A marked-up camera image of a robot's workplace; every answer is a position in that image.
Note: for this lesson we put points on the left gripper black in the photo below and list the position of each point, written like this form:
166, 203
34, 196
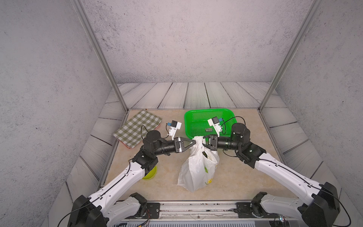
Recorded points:
178, 141

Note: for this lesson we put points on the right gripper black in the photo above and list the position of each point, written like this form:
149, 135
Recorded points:
211, 146

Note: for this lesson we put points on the white plastic bag lemon print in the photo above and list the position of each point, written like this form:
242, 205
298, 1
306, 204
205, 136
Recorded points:
198, 171

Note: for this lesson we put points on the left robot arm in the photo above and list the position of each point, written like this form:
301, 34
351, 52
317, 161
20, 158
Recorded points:
103, 208

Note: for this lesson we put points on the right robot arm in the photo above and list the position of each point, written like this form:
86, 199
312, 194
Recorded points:
317, 205

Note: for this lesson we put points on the green plastic basket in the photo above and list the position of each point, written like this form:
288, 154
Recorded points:
196, 122

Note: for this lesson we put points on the lime green bowl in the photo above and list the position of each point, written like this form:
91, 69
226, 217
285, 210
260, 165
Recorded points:
151, 174

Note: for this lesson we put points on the green checkered cloth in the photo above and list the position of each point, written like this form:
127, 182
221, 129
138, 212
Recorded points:
135, 129

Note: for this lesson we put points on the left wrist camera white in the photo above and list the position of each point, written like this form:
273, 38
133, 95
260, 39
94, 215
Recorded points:
172, 128

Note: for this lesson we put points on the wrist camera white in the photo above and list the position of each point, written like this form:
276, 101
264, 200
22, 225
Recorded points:
215, 123
172, 128

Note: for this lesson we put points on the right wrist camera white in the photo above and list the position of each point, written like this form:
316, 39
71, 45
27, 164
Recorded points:
215, 123

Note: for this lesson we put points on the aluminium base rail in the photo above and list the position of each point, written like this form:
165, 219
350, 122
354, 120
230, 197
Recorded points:
214, 214

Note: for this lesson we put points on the right metal frame post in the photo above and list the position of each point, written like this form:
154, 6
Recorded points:
316, 4

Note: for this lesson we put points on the metal frame post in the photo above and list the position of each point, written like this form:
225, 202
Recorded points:
79, 9
316, 4

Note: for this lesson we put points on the left metal frame post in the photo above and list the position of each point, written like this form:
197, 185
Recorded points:
79, 9

